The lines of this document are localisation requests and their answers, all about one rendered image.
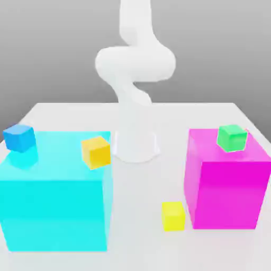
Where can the large magenta box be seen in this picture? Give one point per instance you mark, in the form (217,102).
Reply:
(228,190)

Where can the small yellow cube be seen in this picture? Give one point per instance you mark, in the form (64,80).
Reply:
(173,216)

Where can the small blue cube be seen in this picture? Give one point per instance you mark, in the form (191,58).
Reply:
(19,137)

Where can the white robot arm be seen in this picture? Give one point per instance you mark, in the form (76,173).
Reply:
(135,63)

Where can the large cyan box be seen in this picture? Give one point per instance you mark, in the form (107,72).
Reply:
(53,201)

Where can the small orange cube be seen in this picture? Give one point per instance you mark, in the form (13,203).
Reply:
(97,152)

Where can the small green cube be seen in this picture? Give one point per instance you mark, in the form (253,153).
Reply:
(231,137)

